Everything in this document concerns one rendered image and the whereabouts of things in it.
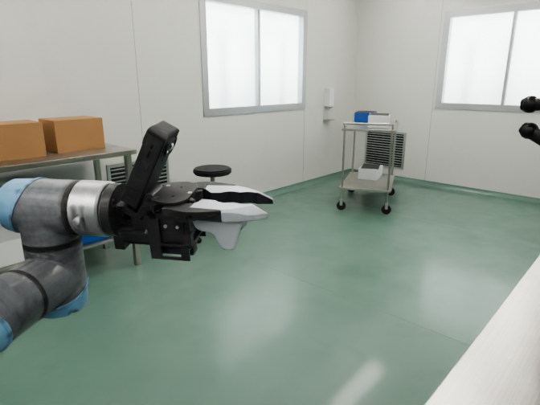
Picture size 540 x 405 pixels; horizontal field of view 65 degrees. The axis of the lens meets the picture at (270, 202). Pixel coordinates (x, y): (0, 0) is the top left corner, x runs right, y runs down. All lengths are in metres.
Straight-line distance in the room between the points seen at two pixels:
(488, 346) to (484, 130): 5.02
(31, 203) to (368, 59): 6.05
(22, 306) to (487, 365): 0.74
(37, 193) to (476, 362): 0.76
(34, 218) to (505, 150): 5.51
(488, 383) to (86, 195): 0.69
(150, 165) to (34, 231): 0.19
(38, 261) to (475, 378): 0.70
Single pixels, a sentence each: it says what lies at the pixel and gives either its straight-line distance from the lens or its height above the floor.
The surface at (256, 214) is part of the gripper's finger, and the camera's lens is 0.51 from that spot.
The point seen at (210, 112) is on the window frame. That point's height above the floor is 1.06.
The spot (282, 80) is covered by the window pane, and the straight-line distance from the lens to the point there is 5.32.
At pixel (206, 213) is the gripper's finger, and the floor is 1.23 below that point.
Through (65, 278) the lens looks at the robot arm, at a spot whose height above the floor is 1.13.
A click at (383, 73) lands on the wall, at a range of 6.35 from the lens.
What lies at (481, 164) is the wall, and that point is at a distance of 5.91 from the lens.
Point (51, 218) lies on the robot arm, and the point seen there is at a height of 1.21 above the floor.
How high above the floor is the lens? 1.38
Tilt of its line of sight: 16 degrees down
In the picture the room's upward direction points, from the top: straight up
